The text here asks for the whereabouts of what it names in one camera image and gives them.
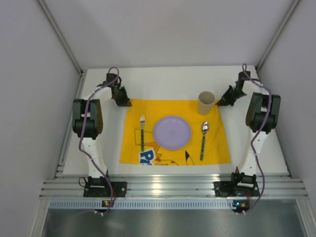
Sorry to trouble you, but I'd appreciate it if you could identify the perforated grey cable duct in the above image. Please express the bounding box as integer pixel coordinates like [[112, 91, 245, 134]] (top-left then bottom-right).
[[49, 199, 236, 210]]

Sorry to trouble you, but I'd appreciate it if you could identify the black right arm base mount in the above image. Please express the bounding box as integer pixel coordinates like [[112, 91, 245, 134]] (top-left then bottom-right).
[[214, 168, 260, 198]]

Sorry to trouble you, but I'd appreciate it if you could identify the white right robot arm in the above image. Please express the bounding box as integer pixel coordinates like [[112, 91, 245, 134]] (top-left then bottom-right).
[[216, 69, 281, 189]]

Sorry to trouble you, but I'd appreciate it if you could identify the fork with green handle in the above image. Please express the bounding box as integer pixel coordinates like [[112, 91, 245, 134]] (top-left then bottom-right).
[[140, 114, 145, 152]]

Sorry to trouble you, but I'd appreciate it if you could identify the spoon with green handle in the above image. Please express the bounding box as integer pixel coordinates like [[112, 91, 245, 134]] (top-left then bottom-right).
[[200, 121, 209, 161]]

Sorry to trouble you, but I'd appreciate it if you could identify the purple plastic plate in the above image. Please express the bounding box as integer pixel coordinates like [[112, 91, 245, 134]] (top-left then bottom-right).
[[153, 116, 192, 151]]

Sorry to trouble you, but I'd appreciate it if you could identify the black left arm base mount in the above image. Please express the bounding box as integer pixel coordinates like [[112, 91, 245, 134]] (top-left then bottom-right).
[[78, 177, 127, 198]]

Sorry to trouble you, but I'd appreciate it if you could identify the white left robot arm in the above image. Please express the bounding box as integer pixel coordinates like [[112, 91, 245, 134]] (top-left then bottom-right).
[[72, 72, 132, 186]]

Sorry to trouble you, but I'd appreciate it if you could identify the beige paper cup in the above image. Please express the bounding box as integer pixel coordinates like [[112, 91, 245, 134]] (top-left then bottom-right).
[[198, 91, 215, 115]]

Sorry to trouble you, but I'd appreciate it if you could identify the aluminium frame rail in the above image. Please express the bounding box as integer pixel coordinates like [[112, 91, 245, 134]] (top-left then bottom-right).
[[39, 174, 308, 199]]

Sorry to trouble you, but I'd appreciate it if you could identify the yellow cartoon placemat cloth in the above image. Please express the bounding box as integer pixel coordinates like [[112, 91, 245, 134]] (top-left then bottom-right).
[[120, 99, 231, 166]]

